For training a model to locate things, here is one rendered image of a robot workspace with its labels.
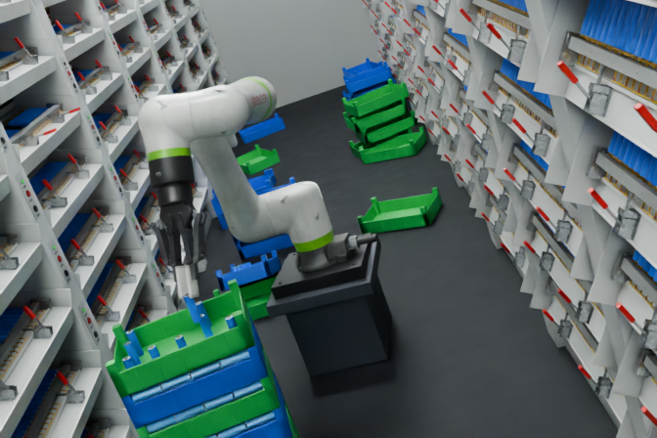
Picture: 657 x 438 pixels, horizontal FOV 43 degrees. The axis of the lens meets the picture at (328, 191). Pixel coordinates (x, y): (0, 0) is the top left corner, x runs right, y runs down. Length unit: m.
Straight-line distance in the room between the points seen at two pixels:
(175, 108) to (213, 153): 0.51
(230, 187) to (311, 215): 0.26
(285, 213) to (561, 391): 0.89
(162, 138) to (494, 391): 1.08
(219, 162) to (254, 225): 0.25
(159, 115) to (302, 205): 0.75
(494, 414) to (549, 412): 0.14
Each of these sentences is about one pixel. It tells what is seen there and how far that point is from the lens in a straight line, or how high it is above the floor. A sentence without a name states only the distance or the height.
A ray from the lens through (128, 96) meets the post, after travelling 3.49.
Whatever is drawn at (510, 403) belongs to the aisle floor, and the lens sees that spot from 2.18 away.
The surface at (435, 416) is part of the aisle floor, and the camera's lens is 2.22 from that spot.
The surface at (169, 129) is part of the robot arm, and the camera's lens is 1.75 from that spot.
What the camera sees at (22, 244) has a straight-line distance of 2.19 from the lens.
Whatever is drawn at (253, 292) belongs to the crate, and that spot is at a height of 0.02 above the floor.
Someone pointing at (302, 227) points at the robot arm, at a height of 0.45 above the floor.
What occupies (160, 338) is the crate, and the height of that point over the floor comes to 0.49.
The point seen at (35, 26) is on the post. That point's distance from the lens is 2.79.
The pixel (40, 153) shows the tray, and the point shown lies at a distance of 2.40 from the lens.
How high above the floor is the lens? 1.26
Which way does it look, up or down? 18 degrees down
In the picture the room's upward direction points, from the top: 19 degrees counter-clockwise
